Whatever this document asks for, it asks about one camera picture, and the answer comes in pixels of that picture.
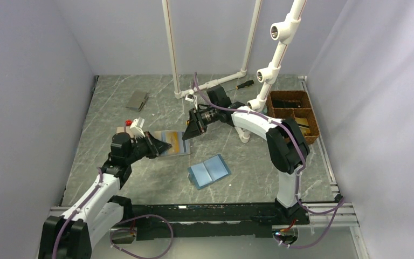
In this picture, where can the white pvc pipe frame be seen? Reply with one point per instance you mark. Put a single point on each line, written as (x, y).
(178, 93)

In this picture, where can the open blue card holder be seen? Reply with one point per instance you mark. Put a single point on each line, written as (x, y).
(208, 172)

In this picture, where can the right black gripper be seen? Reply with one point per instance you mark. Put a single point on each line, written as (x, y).
(196, 124)

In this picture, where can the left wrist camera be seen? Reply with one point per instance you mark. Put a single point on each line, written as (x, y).
(136, 126)

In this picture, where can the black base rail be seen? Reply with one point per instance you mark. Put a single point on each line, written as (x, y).
(258, 219)

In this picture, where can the aluminium frame rail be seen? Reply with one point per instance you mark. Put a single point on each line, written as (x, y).
(321, 215)

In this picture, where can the black orange screwdriver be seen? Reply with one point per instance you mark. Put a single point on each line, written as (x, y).
(246, 84)

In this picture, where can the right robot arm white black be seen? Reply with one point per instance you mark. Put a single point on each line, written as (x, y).
(287, 146)

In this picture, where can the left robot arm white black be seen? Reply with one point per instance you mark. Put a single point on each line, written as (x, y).
(75, 233)

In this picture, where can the white pvc pipe post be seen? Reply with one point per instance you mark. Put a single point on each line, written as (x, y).
(282, 32)

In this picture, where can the brown wicker basket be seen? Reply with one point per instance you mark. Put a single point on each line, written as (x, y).
(305, 112)

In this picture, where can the tan card holder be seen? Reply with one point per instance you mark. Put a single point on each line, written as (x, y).
(125, 129)

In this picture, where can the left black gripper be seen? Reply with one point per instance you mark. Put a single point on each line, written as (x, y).
(158, 147)

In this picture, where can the black item in basket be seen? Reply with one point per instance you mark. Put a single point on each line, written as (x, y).
(286, 104)

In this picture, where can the grey card holder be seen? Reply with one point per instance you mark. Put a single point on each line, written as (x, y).
(137, 100)

